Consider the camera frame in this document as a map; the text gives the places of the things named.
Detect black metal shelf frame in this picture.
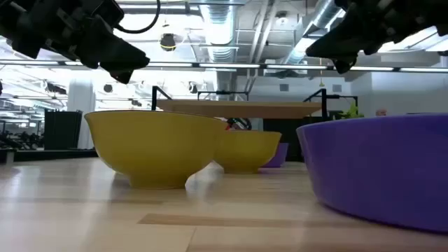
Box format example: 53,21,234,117
151,85,359,122

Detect black table frame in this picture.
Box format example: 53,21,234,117
0,148,99,164

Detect silver ventilation duct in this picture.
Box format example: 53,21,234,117
201,0,241,92

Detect yellow hanging pendant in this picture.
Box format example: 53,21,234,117
318,52,326,88

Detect blue plastic bowl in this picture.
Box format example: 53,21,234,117
260,142,290,169
295,113,448,235

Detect white column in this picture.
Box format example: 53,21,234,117
66,78,96,150

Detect wooden shelf board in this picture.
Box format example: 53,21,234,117
156,99,323,120

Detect yellow pear-patterned ceramic bowl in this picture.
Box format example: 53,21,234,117
83,110,229,190
213,129,283,175

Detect black partition panel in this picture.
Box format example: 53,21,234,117
43,110,83,151

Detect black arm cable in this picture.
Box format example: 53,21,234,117
114,0,162,35

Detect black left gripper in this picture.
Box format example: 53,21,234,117
0,0,151,85

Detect green potted plant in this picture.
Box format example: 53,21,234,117
334,102,365,120

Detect long white light strip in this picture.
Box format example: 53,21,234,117
0,59,448,74

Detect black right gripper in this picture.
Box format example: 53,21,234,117
305,0,448,75

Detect round black ceiling device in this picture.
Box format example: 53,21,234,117
160,33,177,53

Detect black low cabinet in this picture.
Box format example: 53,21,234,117
262,117,337,162

